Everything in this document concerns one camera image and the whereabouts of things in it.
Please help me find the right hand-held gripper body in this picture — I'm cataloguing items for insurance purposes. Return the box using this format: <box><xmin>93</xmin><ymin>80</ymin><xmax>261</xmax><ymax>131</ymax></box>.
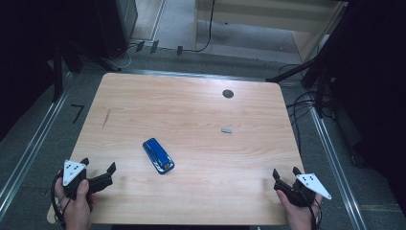
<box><xmin>288</xmin><ymin>172</ymin><xmax>332</xmax><ymax>208</ymax></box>

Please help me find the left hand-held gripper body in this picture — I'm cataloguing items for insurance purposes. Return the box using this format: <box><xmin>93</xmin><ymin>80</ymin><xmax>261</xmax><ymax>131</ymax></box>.
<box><xmin>62</xmin><ymin>159</ymin><xmax>97</xmax><ymax>199</ymax></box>

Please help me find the person's right hand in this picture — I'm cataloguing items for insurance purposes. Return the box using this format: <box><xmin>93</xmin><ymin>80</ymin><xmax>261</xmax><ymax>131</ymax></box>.
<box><xmin>276</xmin><ymin>190</ymin><xmax>324</xmax><ymax>230</ymax></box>

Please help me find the person's left hand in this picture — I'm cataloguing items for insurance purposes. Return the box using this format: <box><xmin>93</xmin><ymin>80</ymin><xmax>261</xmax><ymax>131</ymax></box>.
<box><xmin>55</xmin><ymin>179</ymin><xmax>96</xmax><ymax>230</ymax></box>

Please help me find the angled black floor tape mark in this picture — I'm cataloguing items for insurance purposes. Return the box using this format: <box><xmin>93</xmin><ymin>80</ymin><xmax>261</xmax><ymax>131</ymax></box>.
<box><xmin>70</xmin><ymin>103</ymin><xmax>85</xmax><ymax>125</ymax></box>

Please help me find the black metal stand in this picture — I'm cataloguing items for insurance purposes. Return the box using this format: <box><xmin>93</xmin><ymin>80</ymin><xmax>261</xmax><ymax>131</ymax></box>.
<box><xmin>265</xmin><ymin>0</ymin><xmax>352</xmax><ymax>119</ymax></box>
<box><xmin>52</xmin><ymin>39</ymin><xmax>123</xmax><ymax>104</ymax></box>

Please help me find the dark grey cabinet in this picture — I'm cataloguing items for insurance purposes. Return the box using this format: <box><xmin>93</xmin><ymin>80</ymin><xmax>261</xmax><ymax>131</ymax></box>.
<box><xmin>95</xmin><ymin>0</ymin><xmax>139</xmax><ymax>60</ymax></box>

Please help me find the light wooden cabinet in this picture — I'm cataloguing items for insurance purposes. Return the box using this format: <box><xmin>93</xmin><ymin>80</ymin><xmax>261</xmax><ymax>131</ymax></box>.
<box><xmin>192</xmin><ymin>0</ymin><xmax>349</xmax><ymax>63</ymax></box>

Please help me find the metal floor rail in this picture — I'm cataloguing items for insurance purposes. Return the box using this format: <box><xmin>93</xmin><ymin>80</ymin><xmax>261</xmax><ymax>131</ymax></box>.
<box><xmin>307</xmin><ymin>104</ymin><xmax>368</xmax><ymax>230</ymax></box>
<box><xmin>0</xmin><ymin>73</ymin><xmax>75</xmax><ymax>221</ymax></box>

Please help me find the left hand-held gripper black cable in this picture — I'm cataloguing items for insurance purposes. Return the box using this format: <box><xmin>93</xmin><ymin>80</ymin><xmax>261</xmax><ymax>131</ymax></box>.
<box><xmin>50</xmin><ymin>172</ymin><xmax>70</xmax><ymax>229</ymax></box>

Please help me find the hand-held gripper black cable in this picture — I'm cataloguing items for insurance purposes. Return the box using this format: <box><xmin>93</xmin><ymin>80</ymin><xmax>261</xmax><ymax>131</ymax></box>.
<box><xmin>50</xmin><ymin>172</ymin><xmax>70</xmax><ymax>229</ymax></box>
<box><xmin>305</xmin><ymin>204</ymin><xmax>322</xmax><ymax>230</ymax></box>

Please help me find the right hand-held gripper black cable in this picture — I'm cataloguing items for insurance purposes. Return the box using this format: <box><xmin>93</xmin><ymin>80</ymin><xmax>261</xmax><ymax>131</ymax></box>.
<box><xmin>305</xmin><ymin>204</ymin><xmax>322</xmax><ymax>230</ymax></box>

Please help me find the bundle of black floor cables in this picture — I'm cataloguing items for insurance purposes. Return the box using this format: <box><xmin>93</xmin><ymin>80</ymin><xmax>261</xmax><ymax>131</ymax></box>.
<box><xmin>277</xmin><ymin>63</ymin><xmax>336</xmax><ymax>154</ymax></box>

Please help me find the white floor cable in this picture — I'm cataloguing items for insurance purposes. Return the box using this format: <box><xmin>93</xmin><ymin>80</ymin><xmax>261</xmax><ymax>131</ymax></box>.
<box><xmin>118</xmin><ymin>44</ymin><xmax>138</xmax><ymax>70</ymax></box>

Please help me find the thin black hanging cable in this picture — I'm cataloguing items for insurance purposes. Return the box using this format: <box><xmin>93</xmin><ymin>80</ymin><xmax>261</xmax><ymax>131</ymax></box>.
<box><xmin>181</xmin><ymin>0</ymin><xmax>216</xmax><ymax>54</ymax></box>

